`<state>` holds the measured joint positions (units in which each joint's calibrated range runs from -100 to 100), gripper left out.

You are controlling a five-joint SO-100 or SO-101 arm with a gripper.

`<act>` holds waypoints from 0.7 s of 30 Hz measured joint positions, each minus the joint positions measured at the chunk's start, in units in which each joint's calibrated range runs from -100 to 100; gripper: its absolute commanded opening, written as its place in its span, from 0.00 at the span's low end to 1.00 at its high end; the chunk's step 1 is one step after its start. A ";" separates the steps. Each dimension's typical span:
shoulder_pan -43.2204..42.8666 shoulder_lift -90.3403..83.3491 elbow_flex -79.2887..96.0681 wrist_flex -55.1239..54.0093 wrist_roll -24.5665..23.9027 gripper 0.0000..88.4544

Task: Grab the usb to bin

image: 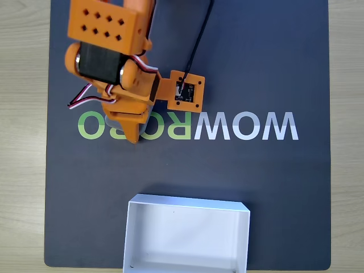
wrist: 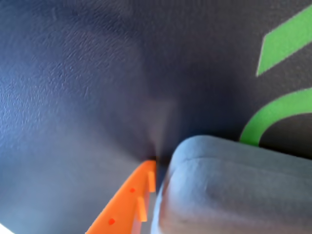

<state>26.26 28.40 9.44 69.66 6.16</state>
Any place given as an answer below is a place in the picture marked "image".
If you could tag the gray square usb charger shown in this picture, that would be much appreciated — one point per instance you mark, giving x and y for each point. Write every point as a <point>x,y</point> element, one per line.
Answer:
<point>113,124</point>

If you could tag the white cardboard box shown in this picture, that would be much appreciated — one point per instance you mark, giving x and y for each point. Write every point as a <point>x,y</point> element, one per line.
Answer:
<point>185,236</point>

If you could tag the dark mat with WOWROBO print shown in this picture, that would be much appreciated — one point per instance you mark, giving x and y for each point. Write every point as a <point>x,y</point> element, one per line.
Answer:
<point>256,170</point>

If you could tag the orange camera mount with board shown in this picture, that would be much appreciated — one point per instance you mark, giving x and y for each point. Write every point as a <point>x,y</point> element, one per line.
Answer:
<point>170,96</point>

